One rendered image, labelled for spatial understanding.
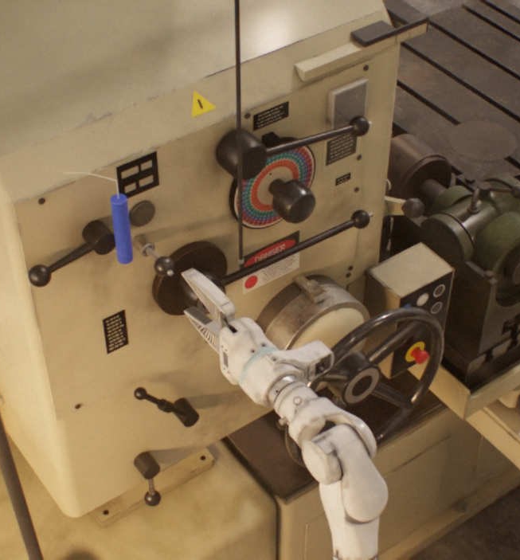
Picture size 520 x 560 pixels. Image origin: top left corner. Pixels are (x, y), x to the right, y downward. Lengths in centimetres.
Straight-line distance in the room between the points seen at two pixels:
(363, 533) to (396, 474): 152
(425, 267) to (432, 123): 104
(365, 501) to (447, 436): 163
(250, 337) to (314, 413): 16
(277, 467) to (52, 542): 58
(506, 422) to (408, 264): 70
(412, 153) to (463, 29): 115
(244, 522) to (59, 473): 73
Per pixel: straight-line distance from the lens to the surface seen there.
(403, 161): 259
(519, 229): 244
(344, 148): 198
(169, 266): 173
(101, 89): 176
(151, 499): 223
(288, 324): 205
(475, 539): 346
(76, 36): 190
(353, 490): 147
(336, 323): 207
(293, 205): 183
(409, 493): 317
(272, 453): 281
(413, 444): 299
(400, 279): 222
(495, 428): 285
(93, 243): 169
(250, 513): 272
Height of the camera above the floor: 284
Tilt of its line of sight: 43 degrees down
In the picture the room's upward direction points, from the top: straight up
